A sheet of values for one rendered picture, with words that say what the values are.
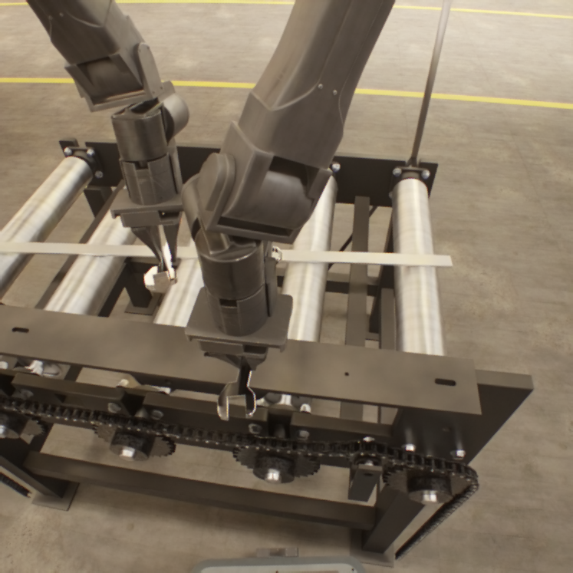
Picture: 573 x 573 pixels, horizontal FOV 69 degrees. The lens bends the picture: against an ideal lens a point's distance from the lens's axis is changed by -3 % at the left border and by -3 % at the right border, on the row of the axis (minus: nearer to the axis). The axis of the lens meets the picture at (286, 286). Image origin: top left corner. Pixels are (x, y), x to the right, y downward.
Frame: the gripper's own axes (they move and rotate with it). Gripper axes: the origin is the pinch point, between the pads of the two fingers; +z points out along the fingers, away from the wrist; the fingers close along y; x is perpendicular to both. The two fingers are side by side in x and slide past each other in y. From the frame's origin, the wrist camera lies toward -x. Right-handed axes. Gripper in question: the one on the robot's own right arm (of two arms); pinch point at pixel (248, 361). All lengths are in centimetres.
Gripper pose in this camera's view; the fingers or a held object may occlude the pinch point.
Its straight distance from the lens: 51.7
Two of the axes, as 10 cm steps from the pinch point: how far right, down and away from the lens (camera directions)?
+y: -9.9, -1.0, 1.1
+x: -1.5, 7.4, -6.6
